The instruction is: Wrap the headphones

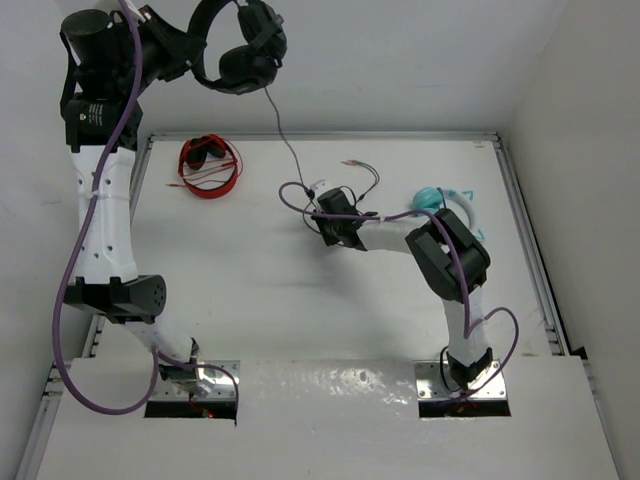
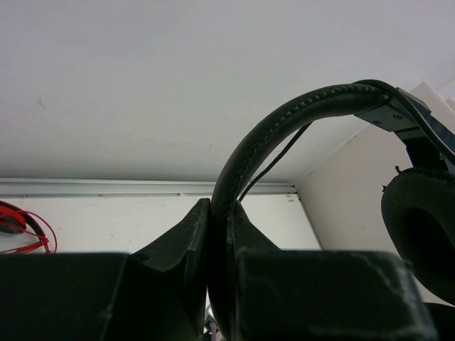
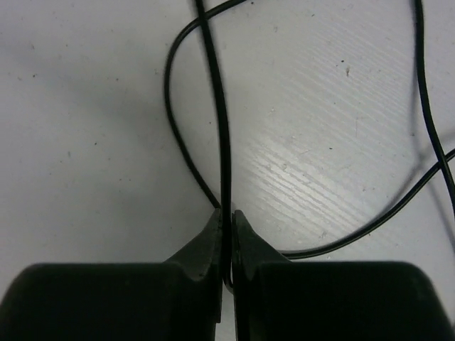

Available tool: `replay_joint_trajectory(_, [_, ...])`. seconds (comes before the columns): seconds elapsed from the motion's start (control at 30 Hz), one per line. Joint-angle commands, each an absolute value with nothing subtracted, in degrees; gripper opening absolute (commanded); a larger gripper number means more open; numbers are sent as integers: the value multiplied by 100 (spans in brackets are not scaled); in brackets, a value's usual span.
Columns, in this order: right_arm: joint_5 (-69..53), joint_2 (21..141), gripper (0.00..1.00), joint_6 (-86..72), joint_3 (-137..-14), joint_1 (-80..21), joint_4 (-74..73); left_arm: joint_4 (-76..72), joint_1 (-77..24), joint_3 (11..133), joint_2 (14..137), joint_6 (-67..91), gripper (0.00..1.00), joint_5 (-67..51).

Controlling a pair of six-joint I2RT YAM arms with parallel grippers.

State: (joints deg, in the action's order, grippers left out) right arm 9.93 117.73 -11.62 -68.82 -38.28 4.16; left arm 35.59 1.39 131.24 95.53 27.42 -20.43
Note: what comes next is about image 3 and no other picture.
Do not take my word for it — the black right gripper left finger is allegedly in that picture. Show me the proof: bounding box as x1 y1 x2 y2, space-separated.
1 211 223 340

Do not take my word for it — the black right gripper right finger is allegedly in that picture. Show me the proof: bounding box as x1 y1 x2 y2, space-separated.
232 210 454 340

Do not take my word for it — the thin black headphone cable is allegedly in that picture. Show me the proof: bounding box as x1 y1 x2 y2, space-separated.
163 0 455 296

